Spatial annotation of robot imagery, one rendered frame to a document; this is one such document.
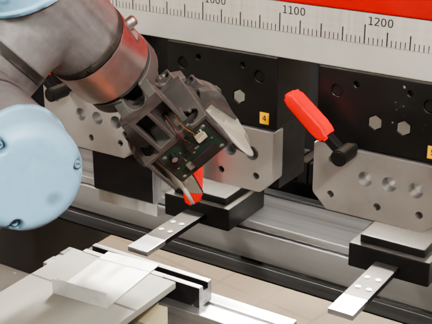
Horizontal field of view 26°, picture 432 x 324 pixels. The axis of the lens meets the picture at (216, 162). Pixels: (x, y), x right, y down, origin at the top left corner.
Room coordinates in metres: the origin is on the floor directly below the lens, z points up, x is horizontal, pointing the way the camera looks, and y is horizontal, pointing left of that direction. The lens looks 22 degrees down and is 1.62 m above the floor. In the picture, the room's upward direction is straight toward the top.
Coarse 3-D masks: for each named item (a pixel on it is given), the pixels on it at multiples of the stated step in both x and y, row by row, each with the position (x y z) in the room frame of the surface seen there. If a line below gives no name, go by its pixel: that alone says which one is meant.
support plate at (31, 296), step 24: (48, 264) 1.15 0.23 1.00; (72, 264) 1.15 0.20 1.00; (24, 288) 1.09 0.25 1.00; (48, 288) 1.09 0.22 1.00; (144, 288) 1.09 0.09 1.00; (168, 288) 1.09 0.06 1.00; (0, 312) 1.02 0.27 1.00; (24, 312) 1.02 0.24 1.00; (48, 312) 1.02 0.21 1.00; (72, 312) 1.02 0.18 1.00; (96, 312) 1.02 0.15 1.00; (120, 312) 1.02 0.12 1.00
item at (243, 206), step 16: (176, 192) 1.35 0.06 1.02; (208, 192) 1.32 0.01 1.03; (224, 192) 1.32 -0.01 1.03; (240, 192) 1.34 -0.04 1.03; (256, 192) 1.36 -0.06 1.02; (176, 208) 1.34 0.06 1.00; (192, 208) 1.32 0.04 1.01; (208, 208) 1.30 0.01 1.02; (224, 208) 1.29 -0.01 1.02; (240, 208) 1.31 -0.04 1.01; (256, 208) 1.36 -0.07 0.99; (176, 224) 1.27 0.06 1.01; (192, 224) 1.28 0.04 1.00; (208, 224) 1.30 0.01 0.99; (224, 224) 1.29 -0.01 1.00; (144, 240) 1.22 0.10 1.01; (160, 240) 1.22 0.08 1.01
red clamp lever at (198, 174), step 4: (200, 168) 1.02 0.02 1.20; (196, 172) 1.01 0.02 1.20; (200, 172) 1.02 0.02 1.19; (196, 176) 1.01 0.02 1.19; (200, 176) 1.02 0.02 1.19; (200, 180) 1.02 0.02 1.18; (200, 184) 1.02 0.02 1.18; (184, 196) 1.02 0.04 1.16; (192, 196) 1.01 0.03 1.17; (196, 196) 1.02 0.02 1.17; (200, 196) 1.02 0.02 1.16; (184, 200) 1.02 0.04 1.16; (188, 200) 1.01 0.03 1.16; (196, 200) 1.02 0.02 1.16; (200, 200) 1.03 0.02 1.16; (188, 204) 1.02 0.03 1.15
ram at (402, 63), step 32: (288, 0) 0.99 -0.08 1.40; (320, 0) 0.97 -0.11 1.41; (352, 0) 0.95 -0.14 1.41; (384, 0) 0.93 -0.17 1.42; (416, 0) 0.92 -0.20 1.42; (160, 32) 1.08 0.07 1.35; (192, 32) 1.06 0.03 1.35; (224, 32) 1.04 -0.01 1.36; (256, 32) 1.01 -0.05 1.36; (288, 32) 0.99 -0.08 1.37; (352, 64) 0.95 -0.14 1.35; (384, 64) 0.93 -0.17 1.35; (416, 64) 0.91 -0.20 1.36
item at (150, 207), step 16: (96, 160) 1.18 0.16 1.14; (112, 160) 1.17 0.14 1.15; (128, 160) 1.15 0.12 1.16; (96, 176) 1.18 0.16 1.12; (112, 176) 1.17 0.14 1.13; (128, 176) 1.15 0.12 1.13; (144, 176) 1.14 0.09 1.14; (112, 192) 1.17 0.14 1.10; (128, 192) 1.15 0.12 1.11; (144, 192) 1.14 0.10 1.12; (160, 192) 1.15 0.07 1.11; (144, 208) 1.15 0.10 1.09
